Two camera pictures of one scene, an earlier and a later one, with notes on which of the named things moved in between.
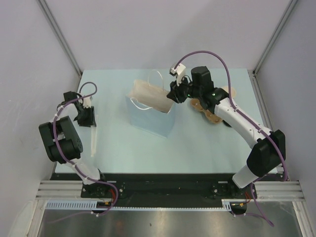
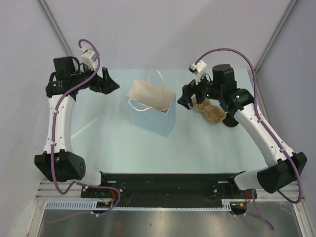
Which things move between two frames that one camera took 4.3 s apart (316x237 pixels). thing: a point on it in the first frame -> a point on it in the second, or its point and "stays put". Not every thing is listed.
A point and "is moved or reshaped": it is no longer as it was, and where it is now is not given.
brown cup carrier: x=196 y=104 stays put
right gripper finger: x=171 y=95 -> x=186 y=100
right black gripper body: x=182 y=92 -> x=203 y=90
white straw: x=94 y=130 is moved or reshaped
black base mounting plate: x=164 y=188 stays put
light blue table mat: x=195 y=145 stays put
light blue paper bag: x=150 y=109 stays put
